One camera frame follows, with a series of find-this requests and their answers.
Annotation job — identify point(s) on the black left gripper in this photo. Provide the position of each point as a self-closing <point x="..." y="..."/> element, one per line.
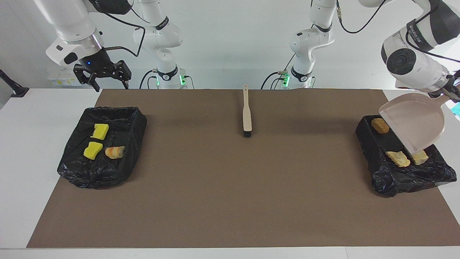
<point x="453" y="90"/>

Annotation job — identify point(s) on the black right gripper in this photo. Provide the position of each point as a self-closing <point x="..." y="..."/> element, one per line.
<point x="99" y="68"/>

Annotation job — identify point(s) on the green and yellow sponge piece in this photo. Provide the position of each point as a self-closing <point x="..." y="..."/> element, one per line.
<point x="100" y="131"/>

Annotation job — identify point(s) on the beige plastic dustpan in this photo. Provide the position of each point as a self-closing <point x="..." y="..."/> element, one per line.
<point x="413" y="118"/>

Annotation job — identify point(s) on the greenish tan foam chunk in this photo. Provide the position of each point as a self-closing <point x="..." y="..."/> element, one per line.
<point x="419" y="157"/>

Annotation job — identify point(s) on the peanut shaped brown foam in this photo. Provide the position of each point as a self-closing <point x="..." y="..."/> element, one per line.
<point x="380" y="126"/>

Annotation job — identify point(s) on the orange striped foam chunk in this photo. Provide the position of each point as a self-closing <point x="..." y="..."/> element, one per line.
<point x="398" y="159"/>

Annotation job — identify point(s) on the beige hand brush black bristles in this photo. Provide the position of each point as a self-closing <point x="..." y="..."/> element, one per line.
<point x="246" y="115"/>

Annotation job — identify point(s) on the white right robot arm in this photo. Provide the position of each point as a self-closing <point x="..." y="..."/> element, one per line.
<point x="72" y="32"/>

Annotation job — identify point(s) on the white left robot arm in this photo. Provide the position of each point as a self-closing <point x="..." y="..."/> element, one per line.
<point x="413" y="61"/>

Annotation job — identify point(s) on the black bag lined bin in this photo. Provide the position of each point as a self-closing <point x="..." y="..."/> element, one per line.
<point x="79" y="172"/>
<point x="395" y="180"/>

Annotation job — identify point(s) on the teal object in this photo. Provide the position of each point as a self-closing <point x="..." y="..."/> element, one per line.
<point x="457" y="109"/>

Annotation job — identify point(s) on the white cardboard box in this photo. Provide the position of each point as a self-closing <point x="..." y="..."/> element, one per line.
<point x="68" y="77"/>

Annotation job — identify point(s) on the small white labelled box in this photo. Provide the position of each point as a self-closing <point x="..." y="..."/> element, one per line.
<point x="54" y="80"/>

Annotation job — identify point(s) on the black clamp stand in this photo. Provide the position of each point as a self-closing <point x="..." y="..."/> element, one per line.
<point x="14" y="88"/>

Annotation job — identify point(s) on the brown table mat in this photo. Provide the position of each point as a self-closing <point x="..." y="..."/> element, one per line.
<point x="215" y="226"/>

